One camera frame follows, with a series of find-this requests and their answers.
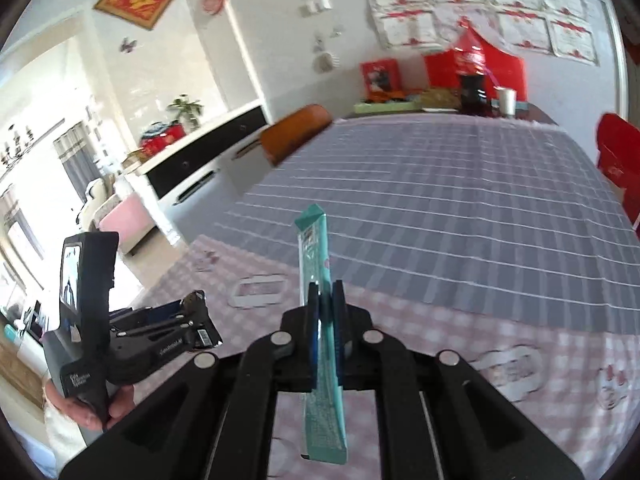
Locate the left hand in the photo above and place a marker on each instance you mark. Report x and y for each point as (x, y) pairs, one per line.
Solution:
(122, 403)

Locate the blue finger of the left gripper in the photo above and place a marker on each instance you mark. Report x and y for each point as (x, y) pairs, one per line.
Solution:
(166, 313)

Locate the dark bottle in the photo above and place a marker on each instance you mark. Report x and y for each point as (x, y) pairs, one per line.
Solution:
(473, 99)

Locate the white cup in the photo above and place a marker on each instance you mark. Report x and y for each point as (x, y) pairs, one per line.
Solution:
(506, 101)

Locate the teal toothpaste box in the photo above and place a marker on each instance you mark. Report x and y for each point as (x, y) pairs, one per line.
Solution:
(324, 421)

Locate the red photo frame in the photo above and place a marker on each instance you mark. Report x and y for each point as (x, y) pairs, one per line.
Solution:
(382, 79)

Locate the black snack wrapper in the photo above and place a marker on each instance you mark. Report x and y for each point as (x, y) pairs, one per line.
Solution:
(201, 333)

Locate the potted plant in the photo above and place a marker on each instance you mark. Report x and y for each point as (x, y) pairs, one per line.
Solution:
(187, 112)

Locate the wooden chair by wall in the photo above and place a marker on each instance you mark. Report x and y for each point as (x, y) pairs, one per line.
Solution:
(286, 136)

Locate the white sideboard cabinet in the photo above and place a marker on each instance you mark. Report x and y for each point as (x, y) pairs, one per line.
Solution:
(188, 185)

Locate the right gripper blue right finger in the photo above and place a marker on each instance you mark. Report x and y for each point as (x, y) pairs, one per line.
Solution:
(437, 417)

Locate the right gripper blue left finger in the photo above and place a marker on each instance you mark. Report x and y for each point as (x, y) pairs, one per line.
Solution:
(211, 421)

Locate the pink grey checkered tablecloth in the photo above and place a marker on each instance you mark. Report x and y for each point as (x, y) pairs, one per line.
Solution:
(494, 238)

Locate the black chandelier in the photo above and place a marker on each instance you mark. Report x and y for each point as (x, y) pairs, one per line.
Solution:
(22, 142)

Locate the beige sofa pink blanket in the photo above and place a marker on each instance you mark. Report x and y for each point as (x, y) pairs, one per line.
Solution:
(105, 211)

